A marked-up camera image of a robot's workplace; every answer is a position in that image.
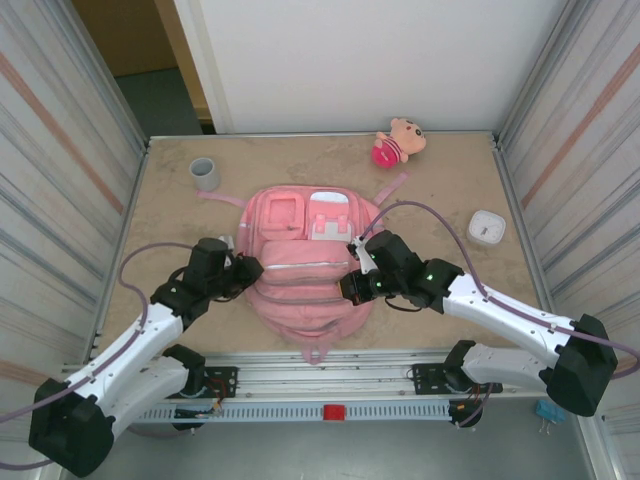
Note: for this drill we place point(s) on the pink student backpack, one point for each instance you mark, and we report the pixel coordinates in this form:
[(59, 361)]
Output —
[(310, 300)]

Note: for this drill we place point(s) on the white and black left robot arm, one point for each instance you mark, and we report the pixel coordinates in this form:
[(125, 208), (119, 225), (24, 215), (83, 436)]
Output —
[(150, 325)]

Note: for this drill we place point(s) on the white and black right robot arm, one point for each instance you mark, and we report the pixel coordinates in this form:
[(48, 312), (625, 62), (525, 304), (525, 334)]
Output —
[(500, 305)]

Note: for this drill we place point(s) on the grey plastic cup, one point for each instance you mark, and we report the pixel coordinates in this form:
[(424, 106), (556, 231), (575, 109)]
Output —
[(204, 175)]

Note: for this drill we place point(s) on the pink plush toy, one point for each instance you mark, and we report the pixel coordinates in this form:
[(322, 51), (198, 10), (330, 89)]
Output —
[(395, 142)]

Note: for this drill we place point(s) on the blue clip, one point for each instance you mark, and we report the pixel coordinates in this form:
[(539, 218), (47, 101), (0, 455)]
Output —
[(546, 412)]

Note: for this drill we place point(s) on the brown wooden door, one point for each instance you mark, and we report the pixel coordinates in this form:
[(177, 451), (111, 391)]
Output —
[(135, 35)]

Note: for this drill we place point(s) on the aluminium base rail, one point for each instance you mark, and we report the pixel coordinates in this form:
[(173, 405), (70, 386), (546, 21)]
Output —
[(325, 370)]

